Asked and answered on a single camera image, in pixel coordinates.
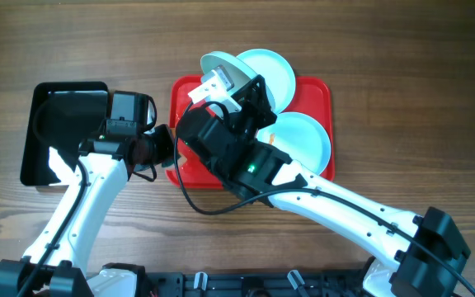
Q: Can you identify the light blue plate back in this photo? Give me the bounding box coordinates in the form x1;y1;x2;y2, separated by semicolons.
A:
237;49;296;114

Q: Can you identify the light blue plate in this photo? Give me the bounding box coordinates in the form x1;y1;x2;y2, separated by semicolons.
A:
256;111;332;174
200;51;258;96
237;49;296;114

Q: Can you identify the orange sponge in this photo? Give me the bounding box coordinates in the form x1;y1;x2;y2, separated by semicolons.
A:
170;128;181;167

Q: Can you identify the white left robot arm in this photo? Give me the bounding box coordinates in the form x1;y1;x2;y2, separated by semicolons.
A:
0;91;173;296

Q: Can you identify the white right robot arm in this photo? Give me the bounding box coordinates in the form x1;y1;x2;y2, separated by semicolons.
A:
176;76;471;296

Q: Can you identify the red plastic tray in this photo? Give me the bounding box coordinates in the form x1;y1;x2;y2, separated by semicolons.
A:
168;75;333;190

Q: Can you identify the black water basin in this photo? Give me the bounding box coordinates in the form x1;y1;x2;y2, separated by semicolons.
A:
20;82;108;186

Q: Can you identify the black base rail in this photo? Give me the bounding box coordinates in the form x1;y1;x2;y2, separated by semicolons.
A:
68;270;387;297

